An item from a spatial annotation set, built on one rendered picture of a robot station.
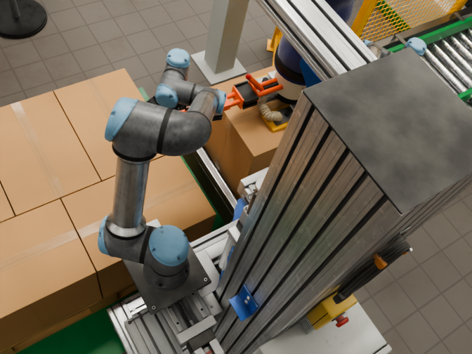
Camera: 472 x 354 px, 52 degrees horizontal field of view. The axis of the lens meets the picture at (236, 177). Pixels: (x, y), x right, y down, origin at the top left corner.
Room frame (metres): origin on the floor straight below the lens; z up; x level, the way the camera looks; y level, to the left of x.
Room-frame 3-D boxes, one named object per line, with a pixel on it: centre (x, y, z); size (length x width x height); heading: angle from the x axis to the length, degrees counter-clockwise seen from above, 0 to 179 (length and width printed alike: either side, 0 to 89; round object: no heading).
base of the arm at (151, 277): (0.54, 0.12, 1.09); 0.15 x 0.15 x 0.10
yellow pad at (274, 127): (1.45, -0.17, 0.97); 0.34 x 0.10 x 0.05; 135
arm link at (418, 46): (1.52, -0.48, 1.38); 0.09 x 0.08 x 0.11; 167
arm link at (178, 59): (1.09, 0.30, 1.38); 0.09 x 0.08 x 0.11; 4
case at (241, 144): (1.50, -0.11, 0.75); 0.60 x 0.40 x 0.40; 136
